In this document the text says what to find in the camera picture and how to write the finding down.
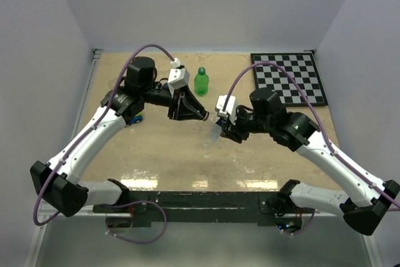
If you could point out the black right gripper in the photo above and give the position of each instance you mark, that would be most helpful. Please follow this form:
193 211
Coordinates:
234 131

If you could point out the green bottle cap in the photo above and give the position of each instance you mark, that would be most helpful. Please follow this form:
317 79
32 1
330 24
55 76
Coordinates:
201 70

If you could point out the clear Pepsi bottle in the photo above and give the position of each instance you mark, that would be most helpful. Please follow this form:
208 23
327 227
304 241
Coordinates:
217 124

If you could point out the black white chessboard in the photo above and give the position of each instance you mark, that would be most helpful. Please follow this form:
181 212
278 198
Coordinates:
303 78

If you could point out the black bottle cap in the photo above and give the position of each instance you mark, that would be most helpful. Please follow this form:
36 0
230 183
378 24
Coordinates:
206 115

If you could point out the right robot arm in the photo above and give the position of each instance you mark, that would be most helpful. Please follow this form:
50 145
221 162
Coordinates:
363 200

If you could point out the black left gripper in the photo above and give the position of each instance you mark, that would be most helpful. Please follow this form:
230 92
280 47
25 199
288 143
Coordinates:
184 111

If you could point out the colourful toy car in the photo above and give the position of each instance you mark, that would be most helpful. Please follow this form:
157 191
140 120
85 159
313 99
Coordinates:
138 118

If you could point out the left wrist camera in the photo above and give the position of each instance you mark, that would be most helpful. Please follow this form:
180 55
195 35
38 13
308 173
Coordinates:
178 76

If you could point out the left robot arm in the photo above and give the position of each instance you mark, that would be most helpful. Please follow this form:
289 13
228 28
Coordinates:
58 181

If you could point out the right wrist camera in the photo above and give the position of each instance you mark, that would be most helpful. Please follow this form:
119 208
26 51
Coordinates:
226 108

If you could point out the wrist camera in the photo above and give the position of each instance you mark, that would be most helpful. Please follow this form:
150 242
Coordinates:
178 76
226 108

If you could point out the green plastic bottle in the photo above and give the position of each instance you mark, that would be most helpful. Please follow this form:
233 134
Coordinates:
201 84

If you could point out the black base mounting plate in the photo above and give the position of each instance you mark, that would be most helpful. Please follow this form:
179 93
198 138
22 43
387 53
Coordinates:
143 208

